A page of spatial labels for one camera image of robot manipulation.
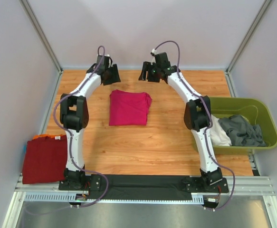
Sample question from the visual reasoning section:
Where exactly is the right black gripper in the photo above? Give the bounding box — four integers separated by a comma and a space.
139, 61, 161, 83

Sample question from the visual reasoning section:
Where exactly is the pink t-shirt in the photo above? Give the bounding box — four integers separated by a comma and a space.
109, 90, 152, 126

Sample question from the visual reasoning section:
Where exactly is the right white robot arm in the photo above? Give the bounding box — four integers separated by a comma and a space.
139, 51, 229, 193

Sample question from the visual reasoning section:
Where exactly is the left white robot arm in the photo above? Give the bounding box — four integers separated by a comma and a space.
58, 54, 121, 191

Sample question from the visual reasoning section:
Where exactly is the orange folded t-shirt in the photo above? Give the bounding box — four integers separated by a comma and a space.
32, 134, 56, 140

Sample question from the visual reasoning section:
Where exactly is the white t-shirt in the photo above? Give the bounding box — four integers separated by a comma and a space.
210, 115, 232, 146

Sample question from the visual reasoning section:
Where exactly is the dark red folded t-shirt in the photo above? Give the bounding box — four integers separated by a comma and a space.
22, 134, 67, 184

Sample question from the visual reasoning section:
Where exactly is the grey t-shirt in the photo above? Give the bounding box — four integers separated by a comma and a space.
219, 115, 266, 147

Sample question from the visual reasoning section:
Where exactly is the olive green plastic bin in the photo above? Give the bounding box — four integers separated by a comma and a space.
209, 97, 277, 155

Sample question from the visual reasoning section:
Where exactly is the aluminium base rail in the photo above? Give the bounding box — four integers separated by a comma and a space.
3, 174, 277, 228

